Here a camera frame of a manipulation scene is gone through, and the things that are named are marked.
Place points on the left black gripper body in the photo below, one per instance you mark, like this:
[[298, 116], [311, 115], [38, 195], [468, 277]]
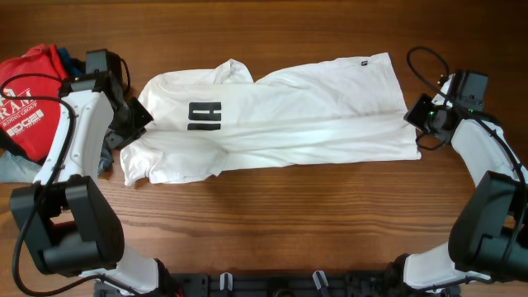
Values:
[[138, 118]]

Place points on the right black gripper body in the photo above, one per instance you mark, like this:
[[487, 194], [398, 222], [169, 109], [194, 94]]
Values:
[[418, 116]]

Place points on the white t-shirt black print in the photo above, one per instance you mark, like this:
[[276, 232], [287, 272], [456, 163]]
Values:
[[208, 121]]

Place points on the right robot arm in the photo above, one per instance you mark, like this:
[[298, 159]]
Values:
[[488, 241]]

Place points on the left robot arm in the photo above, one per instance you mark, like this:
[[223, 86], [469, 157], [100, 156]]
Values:
[[65, 222]]

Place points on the blue folded t-shirt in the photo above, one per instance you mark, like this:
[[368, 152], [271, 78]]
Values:
[[73, 66]]

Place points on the red folded t-shirt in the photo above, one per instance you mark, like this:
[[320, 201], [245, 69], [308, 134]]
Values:
[[21, 115]]

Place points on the black folded garment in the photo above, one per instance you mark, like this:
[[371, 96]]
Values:
[[25, 149]]

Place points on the light blue denim garment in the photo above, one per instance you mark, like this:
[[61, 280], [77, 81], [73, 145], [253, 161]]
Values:
[[16, 169]]

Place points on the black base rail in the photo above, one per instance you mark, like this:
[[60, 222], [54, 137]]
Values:
[[355, 284]]

